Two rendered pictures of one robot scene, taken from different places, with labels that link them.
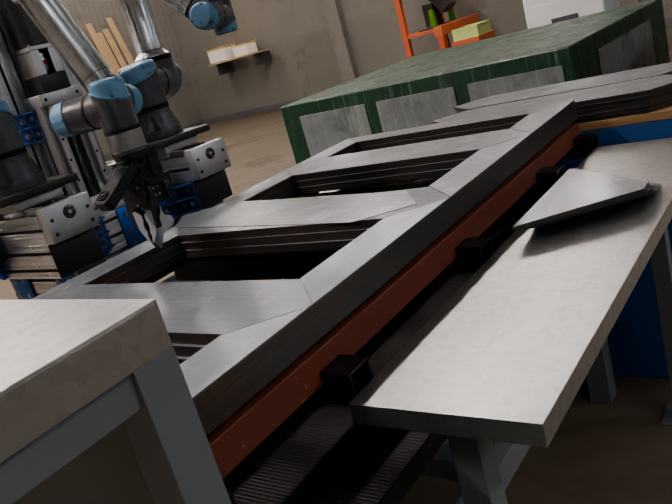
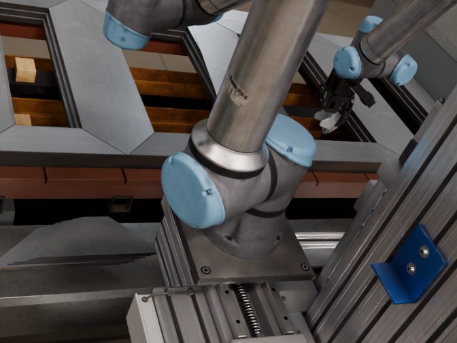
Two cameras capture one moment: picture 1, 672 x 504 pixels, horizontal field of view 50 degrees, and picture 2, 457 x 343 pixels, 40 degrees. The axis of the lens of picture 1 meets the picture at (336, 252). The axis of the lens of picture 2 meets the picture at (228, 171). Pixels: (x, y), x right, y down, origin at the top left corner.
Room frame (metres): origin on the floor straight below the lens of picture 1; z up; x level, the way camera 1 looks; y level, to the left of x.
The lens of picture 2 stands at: (3.10, 0.61, 1.77)
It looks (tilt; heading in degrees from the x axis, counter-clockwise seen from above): 36 degrees down; 196
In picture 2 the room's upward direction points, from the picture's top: 24 degrees clockwise
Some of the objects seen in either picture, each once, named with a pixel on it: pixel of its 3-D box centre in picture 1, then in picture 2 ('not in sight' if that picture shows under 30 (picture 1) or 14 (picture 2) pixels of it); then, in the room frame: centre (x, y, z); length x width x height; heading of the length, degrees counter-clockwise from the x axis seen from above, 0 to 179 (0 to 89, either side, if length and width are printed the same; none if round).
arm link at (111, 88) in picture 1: (112, 105); (369, 40); (1.53, 0.36, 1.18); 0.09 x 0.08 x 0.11; 62
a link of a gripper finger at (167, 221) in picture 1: (162, 224); (323, 116); (1.52, 0.34, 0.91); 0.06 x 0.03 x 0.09; 141
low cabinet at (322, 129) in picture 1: (483, 111); not in sight; (4.94, -1.25, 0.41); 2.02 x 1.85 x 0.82; 48
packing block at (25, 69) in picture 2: not in sight; (24, 70); (1.94, -0.37, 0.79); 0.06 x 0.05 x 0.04; 51
